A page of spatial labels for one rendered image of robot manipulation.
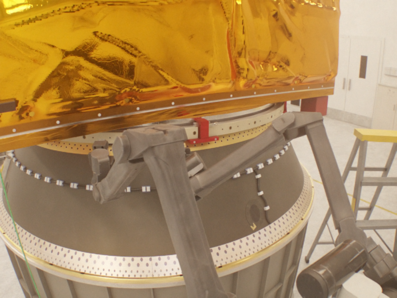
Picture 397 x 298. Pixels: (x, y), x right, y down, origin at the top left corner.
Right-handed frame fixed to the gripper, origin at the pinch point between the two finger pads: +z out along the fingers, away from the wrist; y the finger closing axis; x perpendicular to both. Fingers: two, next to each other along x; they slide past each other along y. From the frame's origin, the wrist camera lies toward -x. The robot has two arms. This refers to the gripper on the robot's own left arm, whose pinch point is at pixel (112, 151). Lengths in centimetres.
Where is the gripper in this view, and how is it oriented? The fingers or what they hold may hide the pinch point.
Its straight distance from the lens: 115.1
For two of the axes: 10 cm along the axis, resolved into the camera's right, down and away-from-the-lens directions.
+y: -10.0, 0.1, -0.2
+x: 0.0, 8.7, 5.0
